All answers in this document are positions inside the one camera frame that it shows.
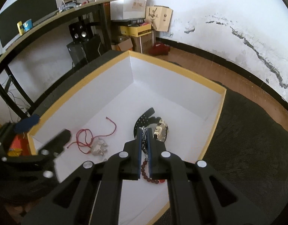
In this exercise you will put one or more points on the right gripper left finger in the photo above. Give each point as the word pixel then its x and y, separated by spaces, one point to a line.
pixel 91 194

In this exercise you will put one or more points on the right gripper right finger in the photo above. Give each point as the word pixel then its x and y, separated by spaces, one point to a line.
pixel 198 194

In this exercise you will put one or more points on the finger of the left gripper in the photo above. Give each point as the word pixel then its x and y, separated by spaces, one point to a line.
pixel 26 124
pixel 55 146

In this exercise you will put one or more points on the black patterned table cloth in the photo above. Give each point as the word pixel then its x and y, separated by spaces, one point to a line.
pixel 248 147

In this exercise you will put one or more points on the yellow cardboard box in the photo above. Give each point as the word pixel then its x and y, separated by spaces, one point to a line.
pixel 134 121

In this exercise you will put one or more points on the black speaker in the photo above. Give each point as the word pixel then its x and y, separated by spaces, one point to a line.
pixel 80 32

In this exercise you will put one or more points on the black computer monitor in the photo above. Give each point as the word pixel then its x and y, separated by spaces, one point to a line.
pixel 22 10

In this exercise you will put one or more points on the brown cardboard box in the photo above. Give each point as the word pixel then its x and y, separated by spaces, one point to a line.
pixel 144 43

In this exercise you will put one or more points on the black desk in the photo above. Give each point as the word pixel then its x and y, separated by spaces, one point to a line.
pixel 38 31

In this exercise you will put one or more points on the red cloth on floor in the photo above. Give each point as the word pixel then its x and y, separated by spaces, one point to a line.
pixel 159 49

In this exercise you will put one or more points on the white paper bag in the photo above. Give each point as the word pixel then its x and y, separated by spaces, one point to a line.
pixel 127 9

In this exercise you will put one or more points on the brown paper bag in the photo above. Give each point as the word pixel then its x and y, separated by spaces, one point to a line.
pixel 159 17

